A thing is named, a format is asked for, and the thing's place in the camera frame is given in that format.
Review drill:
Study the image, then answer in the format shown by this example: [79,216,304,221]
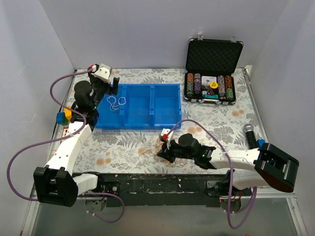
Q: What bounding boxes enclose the white thin cable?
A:
[106,95,127,113]

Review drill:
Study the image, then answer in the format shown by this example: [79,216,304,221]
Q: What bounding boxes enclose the red orange cable tangle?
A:
[139,139,189,168]

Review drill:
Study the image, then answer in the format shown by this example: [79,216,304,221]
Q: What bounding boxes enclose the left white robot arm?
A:
[33,74,120,207]

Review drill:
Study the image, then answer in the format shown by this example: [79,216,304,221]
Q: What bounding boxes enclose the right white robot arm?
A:
[157,133,299,196]

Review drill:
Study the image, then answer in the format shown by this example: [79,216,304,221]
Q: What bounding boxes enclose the blue three-compartment bin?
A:
[96,84,182,130]

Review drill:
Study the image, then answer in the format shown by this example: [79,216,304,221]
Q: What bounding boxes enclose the black base beam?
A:
[76,169,253,208]

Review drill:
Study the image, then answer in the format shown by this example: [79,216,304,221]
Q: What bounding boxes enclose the stacked colourful toy bricks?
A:
[56,106,72,126]

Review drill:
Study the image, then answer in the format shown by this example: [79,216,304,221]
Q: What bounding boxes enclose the red white toy brick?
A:
[62,127,69,137]

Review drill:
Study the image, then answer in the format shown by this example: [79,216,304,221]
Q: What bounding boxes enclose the floral table mat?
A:
[73,68,266,174]

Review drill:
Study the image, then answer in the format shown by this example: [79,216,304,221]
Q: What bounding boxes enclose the black microphone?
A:
[243,123,259,149]

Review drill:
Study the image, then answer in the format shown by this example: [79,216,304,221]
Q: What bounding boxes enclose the black poker chip case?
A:
[184,33,244,105]

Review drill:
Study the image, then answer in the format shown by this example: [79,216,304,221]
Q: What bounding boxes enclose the small blue block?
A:
[257,139,265,147]

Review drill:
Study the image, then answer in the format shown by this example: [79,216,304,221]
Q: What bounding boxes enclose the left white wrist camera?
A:
[94,63,112,84]

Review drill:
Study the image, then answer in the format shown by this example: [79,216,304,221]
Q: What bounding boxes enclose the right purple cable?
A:
[167,119,258,230]

